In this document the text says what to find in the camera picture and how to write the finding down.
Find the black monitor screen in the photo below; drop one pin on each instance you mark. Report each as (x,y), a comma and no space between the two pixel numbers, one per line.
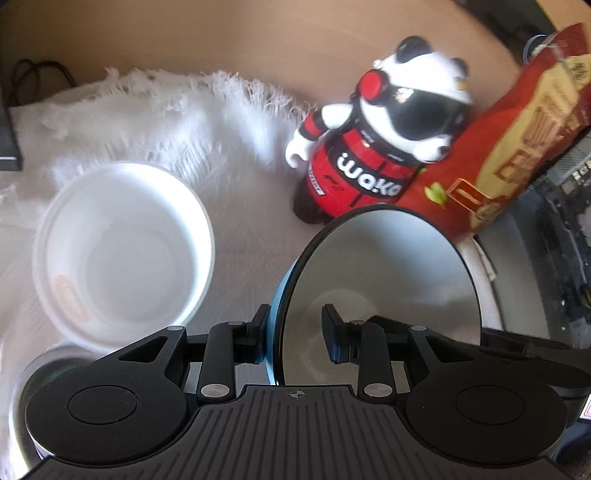
(11,159)

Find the red quail eggs bag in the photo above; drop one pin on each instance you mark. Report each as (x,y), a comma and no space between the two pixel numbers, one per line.
(498,155)

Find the stainless steel bowl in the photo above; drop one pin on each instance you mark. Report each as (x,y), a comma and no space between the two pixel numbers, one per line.
(37,387)

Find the white ceramic bowl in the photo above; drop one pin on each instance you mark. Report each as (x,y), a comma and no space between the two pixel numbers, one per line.
(123,251)

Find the white textured tablecloth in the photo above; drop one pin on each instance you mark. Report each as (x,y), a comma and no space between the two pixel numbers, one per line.
(222,135)

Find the grey computer case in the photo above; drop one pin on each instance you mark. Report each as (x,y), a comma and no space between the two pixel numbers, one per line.
(539,248)

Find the blue bowl white inside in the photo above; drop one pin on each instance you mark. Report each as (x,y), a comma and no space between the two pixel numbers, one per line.
(379,260)

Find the panda figurine red suit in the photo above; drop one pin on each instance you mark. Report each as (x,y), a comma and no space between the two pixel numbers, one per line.
(403,116)

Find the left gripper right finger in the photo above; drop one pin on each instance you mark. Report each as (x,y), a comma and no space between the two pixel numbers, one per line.
(364,344)

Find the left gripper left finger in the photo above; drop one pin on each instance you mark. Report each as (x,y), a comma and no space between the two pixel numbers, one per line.
(230,344)

